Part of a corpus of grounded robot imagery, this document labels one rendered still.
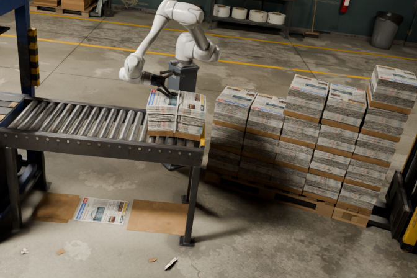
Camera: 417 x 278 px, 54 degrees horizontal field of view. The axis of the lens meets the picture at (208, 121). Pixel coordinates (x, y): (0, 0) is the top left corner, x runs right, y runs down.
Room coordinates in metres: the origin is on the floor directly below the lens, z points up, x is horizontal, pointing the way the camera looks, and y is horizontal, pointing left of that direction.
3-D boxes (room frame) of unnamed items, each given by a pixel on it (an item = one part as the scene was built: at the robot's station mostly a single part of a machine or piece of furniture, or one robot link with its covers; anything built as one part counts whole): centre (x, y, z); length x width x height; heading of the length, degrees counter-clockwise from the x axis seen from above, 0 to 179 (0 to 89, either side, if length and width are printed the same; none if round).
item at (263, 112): (3.15, -0.64, 0.42); 1.17 x 0.39 x 0.83; 77
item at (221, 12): (9.24, -0.58, 0.55); 1.80 x 0.70 x 1.09; 94
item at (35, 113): (2.47, 1.21, 0.77); 0.47 x 0.05 x 0.05; 4
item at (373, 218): (2.90, -1.15, 0.05); 1.05 x 0.10 x 0.04; 77
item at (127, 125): (2.51, 0.57, 0.77); 0.47 x 0.05 x 0.05; 4
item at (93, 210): (2.51, 0.73, 0.00); 0.37 x 0.28 x 0.01; 94
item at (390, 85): (2.98, -1.35, 0.65); 0.39 x 0.30 x 1.29; 167
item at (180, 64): (3.36, 0.30, 1.03); 0.22 x 0.18 x 0.06; 131
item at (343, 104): (3.05, -1.06, 0.95); 0.38 x 0.29 x 0.23; 165
